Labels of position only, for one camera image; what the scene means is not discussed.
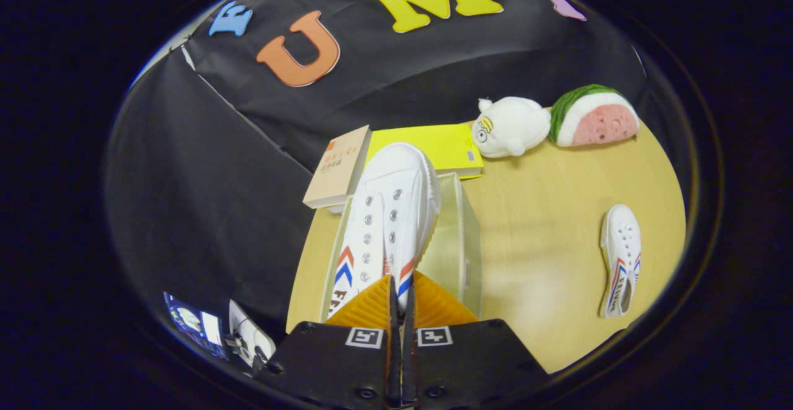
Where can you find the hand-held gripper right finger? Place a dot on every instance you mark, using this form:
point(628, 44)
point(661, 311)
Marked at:
point(471, 363)

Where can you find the white plush toy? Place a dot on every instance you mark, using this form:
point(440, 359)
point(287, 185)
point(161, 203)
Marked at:
point(514, 126)

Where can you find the watermelon slice plush toy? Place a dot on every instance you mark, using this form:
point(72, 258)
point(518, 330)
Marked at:
point(598, 122)

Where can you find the yellow book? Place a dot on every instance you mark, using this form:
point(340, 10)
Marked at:
point(443, 143)

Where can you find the tan paperback book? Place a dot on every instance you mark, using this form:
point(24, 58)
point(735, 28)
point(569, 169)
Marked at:
point(337, 171)

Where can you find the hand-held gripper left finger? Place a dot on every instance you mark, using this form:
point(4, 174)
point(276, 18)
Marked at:
point(328, 366)

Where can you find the cream fabric storage box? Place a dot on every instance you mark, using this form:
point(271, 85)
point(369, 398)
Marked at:
point(455, 243)

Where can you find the blue printed packet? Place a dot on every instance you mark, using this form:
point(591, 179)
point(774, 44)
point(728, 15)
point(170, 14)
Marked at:
point(192, 323)

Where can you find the white canvas shoe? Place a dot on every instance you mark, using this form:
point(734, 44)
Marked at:
point(399, 205)
point(621, 243)

